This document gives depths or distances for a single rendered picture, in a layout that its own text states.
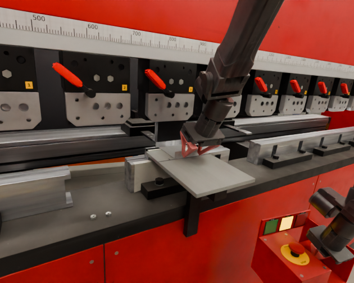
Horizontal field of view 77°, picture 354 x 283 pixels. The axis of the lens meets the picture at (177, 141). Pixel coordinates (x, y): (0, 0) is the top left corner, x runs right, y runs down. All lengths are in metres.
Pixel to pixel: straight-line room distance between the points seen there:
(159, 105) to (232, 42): 0.29
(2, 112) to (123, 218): 0.35
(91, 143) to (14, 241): 0.41
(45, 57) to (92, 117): 0.56
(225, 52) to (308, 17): 0.66
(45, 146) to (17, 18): 0.44
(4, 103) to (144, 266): 0.53
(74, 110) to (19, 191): 0.23
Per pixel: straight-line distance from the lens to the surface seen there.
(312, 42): 1.11
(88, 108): 0.57
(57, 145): 0.88
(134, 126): 0.87
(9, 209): 0.67
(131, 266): 0.71
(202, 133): 0.56
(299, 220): 0.86
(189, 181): 0.53
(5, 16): 0.56
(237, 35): 0.41
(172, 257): 0.77
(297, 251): 0.74
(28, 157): 0.89
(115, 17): 0.59
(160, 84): 0.58
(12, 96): 0.56
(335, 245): 0.78
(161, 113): 0.64
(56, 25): 0.56
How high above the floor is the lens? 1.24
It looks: 18 degrees down
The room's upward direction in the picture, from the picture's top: 5 degrees clockwise
